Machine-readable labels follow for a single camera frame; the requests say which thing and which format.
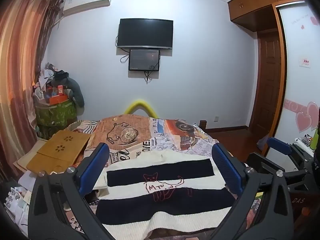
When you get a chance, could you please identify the black white striped sweater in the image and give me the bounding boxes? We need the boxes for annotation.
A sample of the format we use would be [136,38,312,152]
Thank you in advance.
[95,150,235,239]

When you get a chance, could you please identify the brown wooden door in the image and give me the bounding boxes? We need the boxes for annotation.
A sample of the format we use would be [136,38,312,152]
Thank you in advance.
[249,29,281,137]

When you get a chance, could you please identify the wooden folding lap desk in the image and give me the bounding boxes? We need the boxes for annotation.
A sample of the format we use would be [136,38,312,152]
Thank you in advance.
[27,131,90,174]

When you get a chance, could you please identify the green patterned storage hamper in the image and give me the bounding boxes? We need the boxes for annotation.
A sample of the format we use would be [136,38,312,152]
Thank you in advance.
[35,100,77,140]

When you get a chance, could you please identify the printed newspaper pattern bedspread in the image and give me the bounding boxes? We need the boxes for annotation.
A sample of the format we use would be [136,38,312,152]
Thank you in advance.
[68,114,219,239]

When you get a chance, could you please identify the white wardrobe with heart stickers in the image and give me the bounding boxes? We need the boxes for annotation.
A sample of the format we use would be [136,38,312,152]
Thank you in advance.
[261,0,320,158]

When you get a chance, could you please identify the orange box on hamper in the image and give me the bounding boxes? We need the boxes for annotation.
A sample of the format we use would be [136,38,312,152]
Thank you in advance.
[49,94,68,105]

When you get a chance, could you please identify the grey jacket on pile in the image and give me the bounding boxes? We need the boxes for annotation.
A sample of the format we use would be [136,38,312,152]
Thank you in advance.
[51,70,85,115]

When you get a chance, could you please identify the striped orange curtain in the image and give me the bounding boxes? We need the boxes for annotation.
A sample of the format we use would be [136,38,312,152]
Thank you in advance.
[1,0,63,181]

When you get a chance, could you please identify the wooden bed post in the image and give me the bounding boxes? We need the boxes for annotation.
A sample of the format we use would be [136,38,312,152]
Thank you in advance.
[199,120,207,130]

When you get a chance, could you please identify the yellow foam padded bed rail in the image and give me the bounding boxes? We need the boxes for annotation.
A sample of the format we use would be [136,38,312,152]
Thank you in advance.
[124,99,159,118]

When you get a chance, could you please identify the small black wall monitor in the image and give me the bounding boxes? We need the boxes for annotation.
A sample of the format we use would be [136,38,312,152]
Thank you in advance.
[129,49,161,72]

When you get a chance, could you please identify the large black wall television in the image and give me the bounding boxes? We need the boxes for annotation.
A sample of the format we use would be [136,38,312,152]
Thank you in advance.
[117,18,174,49]

